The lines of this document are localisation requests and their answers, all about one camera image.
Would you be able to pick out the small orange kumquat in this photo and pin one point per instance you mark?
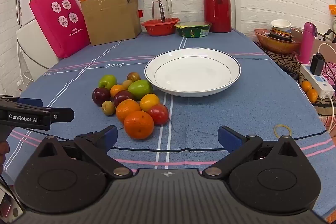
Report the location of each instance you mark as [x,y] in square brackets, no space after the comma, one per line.
[312,95]
[306,86]

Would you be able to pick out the brown cardboard box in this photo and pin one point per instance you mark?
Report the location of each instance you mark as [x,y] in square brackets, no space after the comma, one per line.
[110,19]

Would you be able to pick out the pink floral blanket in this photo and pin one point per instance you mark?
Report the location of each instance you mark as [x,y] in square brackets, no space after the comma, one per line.
[331,74]

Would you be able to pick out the green instant noodle bowl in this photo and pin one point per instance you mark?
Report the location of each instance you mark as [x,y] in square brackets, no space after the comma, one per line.
[193,29]

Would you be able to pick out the medium orange mandarin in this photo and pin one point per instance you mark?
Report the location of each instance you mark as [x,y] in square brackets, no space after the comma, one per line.
[127,109]

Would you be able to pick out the white plate with blue rim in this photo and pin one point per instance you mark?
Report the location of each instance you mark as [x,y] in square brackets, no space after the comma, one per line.
[193,71]

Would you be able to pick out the small orange mandarin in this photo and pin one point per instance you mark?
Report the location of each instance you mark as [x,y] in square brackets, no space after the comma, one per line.
[117,89]

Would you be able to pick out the red thermos jug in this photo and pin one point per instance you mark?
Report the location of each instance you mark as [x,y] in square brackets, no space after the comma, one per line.
[217,3]

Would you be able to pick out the person's left hand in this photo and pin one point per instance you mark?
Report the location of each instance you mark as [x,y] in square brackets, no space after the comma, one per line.
[3,155]

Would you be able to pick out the leopard print cloth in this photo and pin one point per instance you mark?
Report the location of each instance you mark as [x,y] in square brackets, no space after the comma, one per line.
[284,61]

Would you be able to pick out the large orange mandarin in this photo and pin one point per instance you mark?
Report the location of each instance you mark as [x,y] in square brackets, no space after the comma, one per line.
[138,125]

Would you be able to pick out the red plum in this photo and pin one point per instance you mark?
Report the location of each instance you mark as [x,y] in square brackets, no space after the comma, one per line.
[158,114]

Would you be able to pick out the stack of patterned bowls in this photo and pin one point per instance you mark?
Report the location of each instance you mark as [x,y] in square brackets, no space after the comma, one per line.
[281,35]

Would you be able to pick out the red plastic basket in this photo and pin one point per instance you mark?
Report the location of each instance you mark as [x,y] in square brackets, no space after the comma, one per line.
[160,26]

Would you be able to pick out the blue striped tablecloth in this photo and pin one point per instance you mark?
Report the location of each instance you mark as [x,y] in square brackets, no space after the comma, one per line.
[236,113]

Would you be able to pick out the large green jujube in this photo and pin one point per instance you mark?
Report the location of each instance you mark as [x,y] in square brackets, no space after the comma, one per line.
[140,89]

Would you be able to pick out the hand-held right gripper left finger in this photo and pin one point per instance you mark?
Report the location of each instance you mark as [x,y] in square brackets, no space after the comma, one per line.
[110,136]

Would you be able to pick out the glass pitcher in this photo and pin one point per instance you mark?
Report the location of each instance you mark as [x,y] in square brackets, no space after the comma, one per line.
[161,5]

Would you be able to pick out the amber glass bowl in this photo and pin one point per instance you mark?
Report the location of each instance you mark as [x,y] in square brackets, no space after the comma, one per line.
[275,43]

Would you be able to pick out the yellow rubber band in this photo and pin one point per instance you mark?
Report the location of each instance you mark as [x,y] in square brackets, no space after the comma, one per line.
[282,131]

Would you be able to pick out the dark utensil in pitcher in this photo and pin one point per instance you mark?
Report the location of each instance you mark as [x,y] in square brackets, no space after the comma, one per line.
[160,6]

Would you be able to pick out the dark purple plum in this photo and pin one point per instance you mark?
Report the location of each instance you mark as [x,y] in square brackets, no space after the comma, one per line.
[100,96]
[122,96]

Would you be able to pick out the white appliance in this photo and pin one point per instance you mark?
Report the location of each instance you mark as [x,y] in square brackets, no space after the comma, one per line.
[34,48]

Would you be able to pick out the red-brown jujube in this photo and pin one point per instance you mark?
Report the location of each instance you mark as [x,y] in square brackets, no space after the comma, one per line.
[134,76]

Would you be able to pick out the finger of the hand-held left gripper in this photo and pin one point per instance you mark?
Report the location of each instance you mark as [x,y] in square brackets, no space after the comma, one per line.
[63,114]
[30,102]

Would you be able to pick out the black charger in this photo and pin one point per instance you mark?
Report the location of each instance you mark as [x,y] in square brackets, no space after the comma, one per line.
[316,64]

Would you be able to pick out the pink bottle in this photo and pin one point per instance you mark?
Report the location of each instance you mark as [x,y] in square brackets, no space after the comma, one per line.
[307,43]

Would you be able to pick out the pink tote bag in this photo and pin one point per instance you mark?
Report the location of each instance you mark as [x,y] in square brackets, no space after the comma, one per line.
[59,19]

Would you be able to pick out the orange snack packet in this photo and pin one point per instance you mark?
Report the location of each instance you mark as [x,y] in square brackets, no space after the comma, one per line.
[332,10]

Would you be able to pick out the yellow-orange mandarin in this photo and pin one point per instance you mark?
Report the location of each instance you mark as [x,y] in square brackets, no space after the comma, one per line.
[149,102]

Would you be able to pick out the white bowl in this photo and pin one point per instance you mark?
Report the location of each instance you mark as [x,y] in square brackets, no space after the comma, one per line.
[281,24]

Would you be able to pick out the green apple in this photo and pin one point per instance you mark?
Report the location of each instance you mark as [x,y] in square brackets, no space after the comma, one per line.
[107,81]

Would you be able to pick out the white power strip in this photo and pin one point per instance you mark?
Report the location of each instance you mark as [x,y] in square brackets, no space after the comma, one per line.
[319,81]

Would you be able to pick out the small tan longan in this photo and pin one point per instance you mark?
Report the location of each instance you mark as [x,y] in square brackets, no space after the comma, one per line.
[108,108]
[127,84]

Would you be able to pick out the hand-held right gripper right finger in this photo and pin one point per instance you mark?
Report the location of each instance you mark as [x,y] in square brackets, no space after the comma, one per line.
[228,138]

